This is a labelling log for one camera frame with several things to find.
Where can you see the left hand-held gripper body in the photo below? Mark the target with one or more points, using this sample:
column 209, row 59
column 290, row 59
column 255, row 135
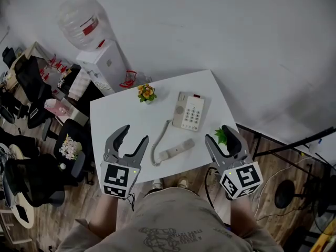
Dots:
column 115, row 176

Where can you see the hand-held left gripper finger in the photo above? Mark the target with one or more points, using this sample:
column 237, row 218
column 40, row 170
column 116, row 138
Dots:
column 111, row 144
column 139, row 153

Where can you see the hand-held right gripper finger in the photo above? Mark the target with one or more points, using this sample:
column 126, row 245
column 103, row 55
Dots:
column 215, row 151
column 236, row 143

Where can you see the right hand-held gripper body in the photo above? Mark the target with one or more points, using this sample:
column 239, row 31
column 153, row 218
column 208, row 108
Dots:
column 244, row 178

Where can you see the beige telephone handset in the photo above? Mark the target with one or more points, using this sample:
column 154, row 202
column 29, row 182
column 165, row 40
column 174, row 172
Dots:
column 176, row 149

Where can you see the beige telephone base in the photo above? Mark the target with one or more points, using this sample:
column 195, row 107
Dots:
column 190, row 111

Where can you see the person's right forearm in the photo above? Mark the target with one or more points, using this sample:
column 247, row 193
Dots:
column 242, row 216

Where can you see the person's left forearm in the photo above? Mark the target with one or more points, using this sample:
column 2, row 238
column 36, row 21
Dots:
column 105, row 214

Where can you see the black round stand base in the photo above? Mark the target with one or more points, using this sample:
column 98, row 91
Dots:
column 284, row 194

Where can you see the small green pot plant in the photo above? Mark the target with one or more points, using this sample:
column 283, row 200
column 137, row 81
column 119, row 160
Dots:
column 220, row 136

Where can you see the person's left shoe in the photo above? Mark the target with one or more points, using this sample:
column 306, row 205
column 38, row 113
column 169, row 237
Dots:
column 157, row 184

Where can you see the person's shoe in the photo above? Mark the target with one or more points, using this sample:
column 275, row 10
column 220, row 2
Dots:
column 183, row 182
column 157, row 184

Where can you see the white flower bouquet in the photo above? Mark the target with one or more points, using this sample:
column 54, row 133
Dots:
column 69, row 147

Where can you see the person's right shoe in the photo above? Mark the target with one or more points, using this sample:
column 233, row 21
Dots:
column 183, row 182

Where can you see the orange flower pot plant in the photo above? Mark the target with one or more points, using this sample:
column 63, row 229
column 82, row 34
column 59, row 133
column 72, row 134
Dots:
column 146, row 92

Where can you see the pink box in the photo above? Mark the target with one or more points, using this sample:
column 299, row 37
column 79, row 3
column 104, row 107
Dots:
column 59, row 107

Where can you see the beige printed shirt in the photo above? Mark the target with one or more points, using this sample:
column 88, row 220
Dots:
column 170, row 224

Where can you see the white water dispenser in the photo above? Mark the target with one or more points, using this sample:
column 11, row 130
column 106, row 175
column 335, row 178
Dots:
column 105, row 67

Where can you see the round wooden table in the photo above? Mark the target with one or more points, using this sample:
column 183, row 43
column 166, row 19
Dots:
column 25, row 214

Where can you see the clear water bottle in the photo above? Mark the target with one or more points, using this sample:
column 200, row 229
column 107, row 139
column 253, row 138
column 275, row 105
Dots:
column 84, row 22

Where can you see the black metal table frame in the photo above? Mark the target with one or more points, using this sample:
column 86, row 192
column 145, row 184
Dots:
column 288, row 147

